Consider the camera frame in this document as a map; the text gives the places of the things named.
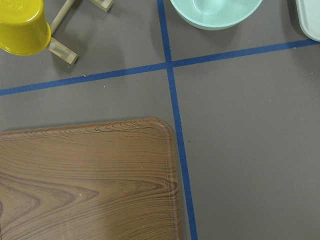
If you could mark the wooden mug drying rack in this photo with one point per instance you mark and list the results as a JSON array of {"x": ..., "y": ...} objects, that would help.
[{"x": 59, "y": 49}]

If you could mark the yellow mug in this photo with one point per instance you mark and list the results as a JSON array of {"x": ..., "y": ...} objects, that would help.
[{"x": 24, "y": 29}]

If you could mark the green bowl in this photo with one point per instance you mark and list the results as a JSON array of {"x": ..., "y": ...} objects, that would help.
[{"x": 214, "y": 15}]

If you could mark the wooden tray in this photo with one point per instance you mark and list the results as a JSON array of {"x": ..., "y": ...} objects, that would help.
[{"x": 103, "y": 181}]

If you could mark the cream bear tray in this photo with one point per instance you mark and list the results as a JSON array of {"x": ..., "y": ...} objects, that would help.
[{"x": 309, "y": 18}]

